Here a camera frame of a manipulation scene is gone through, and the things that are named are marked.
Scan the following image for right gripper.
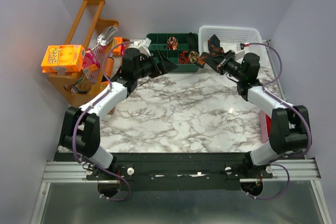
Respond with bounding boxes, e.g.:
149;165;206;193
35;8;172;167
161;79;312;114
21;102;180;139
204;50;245;81

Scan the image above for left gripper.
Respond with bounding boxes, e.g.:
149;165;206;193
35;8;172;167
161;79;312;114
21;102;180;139
134;49;177;79

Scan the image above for black orange floral tie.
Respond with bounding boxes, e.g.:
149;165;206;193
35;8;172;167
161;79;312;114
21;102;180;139
196;35;224;68

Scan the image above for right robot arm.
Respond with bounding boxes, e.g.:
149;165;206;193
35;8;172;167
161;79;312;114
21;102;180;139
202;51;312;178

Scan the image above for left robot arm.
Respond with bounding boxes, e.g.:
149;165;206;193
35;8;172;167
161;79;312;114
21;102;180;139
59;48;177;179

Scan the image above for rolled red patterned tie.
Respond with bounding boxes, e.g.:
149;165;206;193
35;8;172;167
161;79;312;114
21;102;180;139
167;36;178;50

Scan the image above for rolled orange black tie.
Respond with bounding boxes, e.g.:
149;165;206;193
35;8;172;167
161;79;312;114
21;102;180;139
178;50;190;64

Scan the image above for green divided organizer tray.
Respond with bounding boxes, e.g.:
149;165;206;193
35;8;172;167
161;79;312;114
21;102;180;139
146;33;199;73

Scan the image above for rolled beige patterned tie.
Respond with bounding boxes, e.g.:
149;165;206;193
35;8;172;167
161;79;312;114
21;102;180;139
188;51;200;64

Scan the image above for white plastic basket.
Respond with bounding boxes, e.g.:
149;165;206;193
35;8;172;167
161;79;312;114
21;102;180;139
198;26;263;63

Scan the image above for small orange box upper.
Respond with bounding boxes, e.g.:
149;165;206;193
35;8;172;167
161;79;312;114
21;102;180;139
111;37;130;56

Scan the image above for small orange box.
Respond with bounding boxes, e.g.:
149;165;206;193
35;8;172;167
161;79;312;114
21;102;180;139
99;81;109;92
111;37;130;56

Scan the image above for orange bottle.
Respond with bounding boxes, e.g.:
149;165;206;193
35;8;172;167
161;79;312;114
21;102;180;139
104;57;114;79

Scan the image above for metal scoop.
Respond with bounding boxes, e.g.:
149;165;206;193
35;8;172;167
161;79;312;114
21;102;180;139
97;26;118;46

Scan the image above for small orange box lower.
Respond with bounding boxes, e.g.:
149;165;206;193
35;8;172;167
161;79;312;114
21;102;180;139
99;81;109;92

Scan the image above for pink tray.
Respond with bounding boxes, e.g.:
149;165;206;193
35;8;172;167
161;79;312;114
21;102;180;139
258;110;271;143

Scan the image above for wooden rack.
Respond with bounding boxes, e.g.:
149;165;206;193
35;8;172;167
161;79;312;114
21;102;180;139
48;0;119;108

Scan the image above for pink small box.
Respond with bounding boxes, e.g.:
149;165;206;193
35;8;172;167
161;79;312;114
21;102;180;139
82;48;100;72

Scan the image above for tin can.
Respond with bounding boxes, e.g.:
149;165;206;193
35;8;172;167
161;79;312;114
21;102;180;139
72;73;91;94

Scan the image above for orange snack box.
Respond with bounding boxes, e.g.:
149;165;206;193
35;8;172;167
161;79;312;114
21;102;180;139
40;45;86;73

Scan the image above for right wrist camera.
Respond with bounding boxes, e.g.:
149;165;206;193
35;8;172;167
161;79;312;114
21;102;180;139
235;42;250;60

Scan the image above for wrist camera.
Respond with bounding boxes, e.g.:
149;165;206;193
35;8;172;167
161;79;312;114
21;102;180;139
133;38;151;56
235;42;250;60

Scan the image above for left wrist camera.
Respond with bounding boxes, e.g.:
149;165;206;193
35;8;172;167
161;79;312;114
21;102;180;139
133;38;151;56

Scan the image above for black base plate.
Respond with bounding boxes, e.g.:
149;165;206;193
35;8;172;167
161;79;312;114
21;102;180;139
54;152;274;192

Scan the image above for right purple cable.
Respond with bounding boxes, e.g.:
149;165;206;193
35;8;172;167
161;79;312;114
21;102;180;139
245;41;313;200

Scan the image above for purple cable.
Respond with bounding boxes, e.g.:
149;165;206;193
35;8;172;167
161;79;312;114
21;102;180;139
72;40;140;201
245;41;313;200

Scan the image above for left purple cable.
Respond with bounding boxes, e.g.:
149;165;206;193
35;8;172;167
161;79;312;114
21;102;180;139
72;40;140;201

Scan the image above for aluminium rail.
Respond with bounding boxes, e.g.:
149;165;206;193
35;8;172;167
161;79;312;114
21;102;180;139
42;159;321;183

